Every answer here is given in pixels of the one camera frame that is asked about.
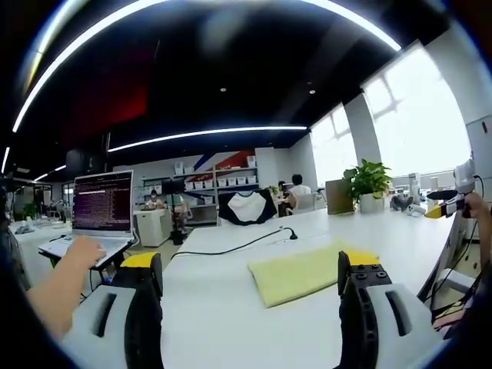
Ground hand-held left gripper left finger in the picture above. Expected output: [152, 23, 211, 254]
[61, 251, 165, 369]

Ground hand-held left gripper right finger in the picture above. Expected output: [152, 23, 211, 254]
[337, 250, 444, 369]

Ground yellow garment grey blue sleeves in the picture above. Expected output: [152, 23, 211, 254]
[248, 240, 380, 308]

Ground person's right hand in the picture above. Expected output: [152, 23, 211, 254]
[463, 191, 492, 220]

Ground person's left hand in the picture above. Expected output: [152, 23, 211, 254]
[65, 234, 108, 271]

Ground white bottle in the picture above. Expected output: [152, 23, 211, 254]
[407, 172, 421, 201]

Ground grey headset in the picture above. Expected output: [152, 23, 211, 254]
[391, 194, 414, 211]

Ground white armrest chair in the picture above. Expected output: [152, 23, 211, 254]
[436, 268, 476, 294]

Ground potted green plant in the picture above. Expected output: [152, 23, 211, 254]
[343, 158, 393, 214]

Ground black laptop stand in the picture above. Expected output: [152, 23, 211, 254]
[49, 240, 138, 286]

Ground white cabinet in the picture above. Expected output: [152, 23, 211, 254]
[134, 208, 172, 248]

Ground brown cardboard box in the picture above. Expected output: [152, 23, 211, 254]
[325, 178, 355, 215]

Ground white office chair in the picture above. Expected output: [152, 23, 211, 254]
[295, 192, 318, 211]

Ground white laptop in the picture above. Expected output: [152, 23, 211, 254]
[38, 170, 138, 268]

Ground black monitor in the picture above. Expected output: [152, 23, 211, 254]
[161, 180, 186, 195]

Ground black white raglan shirt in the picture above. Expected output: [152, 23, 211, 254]
[218, 188, 278, 226]

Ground shelf with white bins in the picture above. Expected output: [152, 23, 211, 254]
[172, 155, 258, 204]

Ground curved ceiling light strip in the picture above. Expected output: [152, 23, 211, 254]
[12, 0, 155, 134]
[314, 0, 403, 52]

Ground straight ceiling light strip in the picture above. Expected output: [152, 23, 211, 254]
[108, 125, 308, 153]

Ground grey wall cabinet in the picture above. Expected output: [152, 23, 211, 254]
[465, 115, 492, 182]

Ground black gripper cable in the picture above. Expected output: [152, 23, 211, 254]
[429, 175, 486, 311]

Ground black gooseneck cable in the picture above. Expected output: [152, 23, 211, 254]
[171, 227, 300, 262]

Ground black wall screen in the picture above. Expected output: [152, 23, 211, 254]
[65, 148, 103, 172]

